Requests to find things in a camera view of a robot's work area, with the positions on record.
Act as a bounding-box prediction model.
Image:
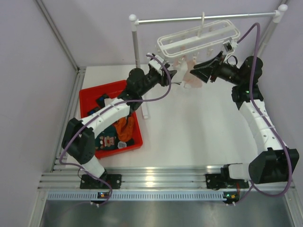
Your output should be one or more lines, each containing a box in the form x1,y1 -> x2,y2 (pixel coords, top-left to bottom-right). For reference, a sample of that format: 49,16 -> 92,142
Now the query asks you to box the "white plastic clip hanger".
156,19 -> 241,62

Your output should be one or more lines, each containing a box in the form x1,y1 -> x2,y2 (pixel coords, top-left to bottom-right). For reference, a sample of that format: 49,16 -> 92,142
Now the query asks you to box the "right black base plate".
205,174 -> 249,190

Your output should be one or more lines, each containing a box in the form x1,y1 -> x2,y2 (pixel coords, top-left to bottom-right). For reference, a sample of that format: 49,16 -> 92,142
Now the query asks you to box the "metal drying rack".
128,4 -> 289,120

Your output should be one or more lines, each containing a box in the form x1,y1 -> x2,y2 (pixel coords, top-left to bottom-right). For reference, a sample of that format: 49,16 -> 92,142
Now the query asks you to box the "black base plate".
80,174 -> 122,189
205,174 -> 249,190

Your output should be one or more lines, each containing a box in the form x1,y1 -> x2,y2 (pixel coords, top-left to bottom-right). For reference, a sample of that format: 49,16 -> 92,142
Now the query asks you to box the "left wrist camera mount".
146,52 -> 168,74

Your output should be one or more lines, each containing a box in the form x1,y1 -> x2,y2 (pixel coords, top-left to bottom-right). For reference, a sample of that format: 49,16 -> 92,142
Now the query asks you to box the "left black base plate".
80,174 -> 122,189

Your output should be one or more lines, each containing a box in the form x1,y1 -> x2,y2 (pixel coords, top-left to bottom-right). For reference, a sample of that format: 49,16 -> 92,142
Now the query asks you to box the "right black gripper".
190,52 -> 243,86

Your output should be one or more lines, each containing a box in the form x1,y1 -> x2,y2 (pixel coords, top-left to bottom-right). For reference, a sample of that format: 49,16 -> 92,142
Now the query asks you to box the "perforated cable duct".
47,191 -> 240,201

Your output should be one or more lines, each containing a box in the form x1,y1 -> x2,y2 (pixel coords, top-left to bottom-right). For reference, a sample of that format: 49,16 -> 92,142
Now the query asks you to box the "white sock with stripes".
171,63 -> 187,85

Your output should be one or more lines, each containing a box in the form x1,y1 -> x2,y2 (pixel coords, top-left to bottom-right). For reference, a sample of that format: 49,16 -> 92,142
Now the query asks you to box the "dark green reindeer sock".
95,125 -> 117,150

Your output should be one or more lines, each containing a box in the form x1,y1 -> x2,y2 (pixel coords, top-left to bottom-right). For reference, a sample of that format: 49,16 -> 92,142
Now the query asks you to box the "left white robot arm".
62,68 -> 177,188

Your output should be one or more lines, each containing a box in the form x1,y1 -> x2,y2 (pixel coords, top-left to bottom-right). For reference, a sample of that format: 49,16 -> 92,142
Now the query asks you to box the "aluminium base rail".
37,165 -> 295,190

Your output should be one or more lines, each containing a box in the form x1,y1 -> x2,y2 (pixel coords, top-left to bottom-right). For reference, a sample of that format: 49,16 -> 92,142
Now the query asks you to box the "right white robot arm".
190,52 -> 299,188

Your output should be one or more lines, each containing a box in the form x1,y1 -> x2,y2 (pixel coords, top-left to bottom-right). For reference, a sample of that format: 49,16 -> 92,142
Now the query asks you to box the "pink sock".
173,55 -> 202,88

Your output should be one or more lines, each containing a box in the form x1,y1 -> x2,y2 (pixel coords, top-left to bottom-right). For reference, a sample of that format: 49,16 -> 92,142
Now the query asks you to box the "red plastic tray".
79,80 -> 143,159

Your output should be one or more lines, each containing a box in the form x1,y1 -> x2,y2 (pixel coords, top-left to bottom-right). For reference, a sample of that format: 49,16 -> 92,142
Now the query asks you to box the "orange sock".
114,116 -> 134,142

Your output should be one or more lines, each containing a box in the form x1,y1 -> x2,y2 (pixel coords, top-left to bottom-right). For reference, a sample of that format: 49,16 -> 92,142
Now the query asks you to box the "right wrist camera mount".
223,39 -> 238,53

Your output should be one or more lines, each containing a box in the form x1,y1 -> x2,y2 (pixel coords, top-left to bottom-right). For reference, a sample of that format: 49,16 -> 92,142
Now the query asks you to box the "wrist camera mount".
146,52 -> 168,74
223,39 -> 238,53

